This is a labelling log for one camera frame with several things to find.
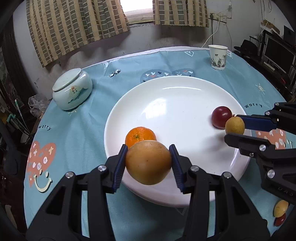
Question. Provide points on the black hat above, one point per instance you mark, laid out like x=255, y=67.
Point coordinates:
x=247, y=48

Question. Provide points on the plastic bag of fruit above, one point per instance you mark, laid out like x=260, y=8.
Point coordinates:
x=38, y=105

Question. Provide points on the white round plate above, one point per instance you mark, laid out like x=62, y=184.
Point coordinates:
x=178, y=110

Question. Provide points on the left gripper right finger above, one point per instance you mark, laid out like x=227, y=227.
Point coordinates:
x=236, y=217

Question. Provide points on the pale green lidded jar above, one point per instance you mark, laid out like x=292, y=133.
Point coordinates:
x=72, y=88

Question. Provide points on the teal broom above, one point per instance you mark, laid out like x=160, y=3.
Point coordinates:
x=18, y=120

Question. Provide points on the pale yellow apple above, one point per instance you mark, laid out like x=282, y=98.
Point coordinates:
x=280, y=208

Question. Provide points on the small yellow fruit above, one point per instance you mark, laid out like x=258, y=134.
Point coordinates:
x=235, y=125

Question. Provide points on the left checked curtain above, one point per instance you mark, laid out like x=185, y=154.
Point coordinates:
x=59, y=27

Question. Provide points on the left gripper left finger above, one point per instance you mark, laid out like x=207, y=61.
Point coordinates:
x=59, y=218

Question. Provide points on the blue patterned tablecloth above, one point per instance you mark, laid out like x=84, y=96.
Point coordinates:
x=78, y=136

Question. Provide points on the patterned paper cup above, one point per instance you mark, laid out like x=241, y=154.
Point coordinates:
x=218, y=55

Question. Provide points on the orange mandarin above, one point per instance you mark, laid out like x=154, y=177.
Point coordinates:
x=139, y=134

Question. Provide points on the computer monitor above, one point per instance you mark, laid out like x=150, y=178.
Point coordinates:
x=279, y=55

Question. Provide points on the wall power socket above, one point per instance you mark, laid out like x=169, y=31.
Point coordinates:
x=218, y=17

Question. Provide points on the small red plum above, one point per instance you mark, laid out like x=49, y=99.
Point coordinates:
x=279, y=220

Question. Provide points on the right checked curtain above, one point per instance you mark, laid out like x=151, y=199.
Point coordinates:
x=193, y=13

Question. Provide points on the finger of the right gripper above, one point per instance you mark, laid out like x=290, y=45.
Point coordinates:
x=247, y=145
x=258, y=122

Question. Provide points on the checked curtain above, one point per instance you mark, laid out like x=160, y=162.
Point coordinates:
x=59, y=27
x=193, y=13

